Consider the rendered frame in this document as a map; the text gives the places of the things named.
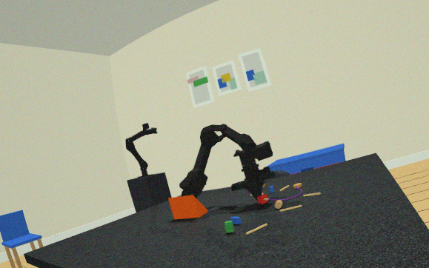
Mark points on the small blue block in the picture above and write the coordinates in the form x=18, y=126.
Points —
x=236, y=220

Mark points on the small green block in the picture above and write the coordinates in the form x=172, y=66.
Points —
x=229, y=226

